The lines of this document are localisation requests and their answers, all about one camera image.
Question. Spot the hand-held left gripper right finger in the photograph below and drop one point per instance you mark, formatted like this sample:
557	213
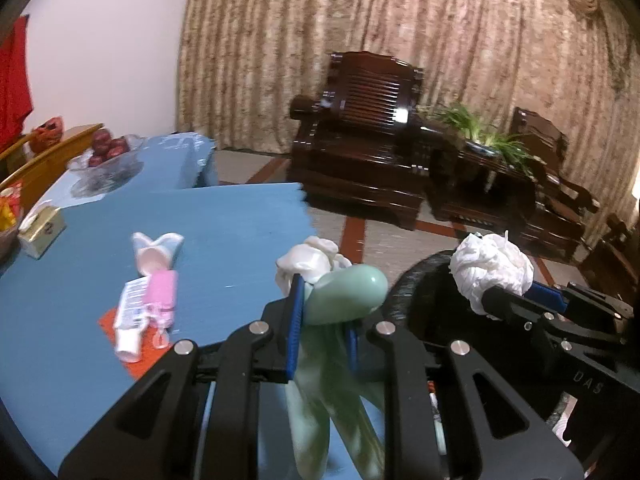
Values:
352	350

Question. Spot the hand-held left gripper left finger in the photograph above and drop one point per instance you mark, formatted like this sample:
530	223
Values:
295	325

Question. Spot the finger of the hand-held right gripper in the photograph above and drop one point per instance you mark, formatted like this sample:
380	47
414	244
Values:
520	312
550	295

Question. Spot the large white tissue ball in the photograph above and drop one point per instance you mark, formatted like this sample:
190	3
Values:
492	265

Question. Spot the green rubber glove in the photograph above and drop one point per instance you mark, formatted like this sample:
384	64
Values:
350	290

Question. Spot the small white tissue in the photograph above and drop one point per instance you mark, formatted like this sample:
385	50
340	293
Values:
312	260

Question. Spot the black trash bin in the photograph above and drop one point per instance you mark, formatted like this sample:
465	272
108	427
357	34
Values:
425	295

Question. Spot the dark wooden furniture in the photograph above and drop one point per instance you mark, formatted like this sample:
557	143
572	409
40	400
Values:
607	260

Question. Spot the dark wooden armchair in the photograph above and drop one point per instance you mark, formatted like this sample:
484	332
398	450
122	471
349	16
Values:
360	150
550	170

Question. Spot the dark wooden side table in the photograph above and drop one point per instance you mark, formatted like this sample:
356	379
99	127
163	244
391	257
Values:
475	195

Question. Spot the pink plastic item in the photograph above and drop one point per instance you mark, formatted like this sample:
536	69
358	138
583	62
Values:
162	295

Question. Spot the orange foam net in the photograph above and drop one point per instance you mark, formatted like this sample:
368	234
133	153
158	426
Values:
145	365

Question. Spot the crushed white paper cup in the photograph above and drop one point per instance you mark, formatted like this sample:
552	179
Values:
157	252

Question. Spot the white striped tube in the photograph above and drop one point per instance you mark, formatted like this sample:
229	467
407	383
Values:
131	315

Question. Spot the green potted plant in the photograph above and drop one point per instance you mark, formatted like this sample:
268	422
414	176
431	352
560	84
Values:
480	132

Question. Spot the glass fruit bowl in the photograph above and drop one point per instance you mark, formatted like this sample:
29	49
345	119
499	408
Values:
107	175

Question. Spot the red apple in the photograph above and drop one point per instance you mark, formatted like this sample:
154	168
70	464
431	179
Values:
102	138
96	161
118	147

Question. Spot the gold tissue box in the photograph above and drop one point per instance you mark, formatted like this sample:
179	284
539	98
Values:
42	230

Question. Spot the glass snack bowl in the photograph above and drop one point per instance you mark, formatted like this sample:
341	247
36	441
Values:
7	245

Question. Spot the beige patterned curtain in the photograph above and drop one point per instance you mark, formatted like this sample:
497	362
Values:
350	10

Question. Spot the light wooden chair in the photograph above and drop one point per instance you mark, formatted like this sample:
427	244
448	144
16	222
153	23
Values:
15	152

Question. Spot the red cloth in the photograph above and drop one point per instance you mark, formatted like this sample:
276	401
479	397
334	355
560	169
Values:
12	85

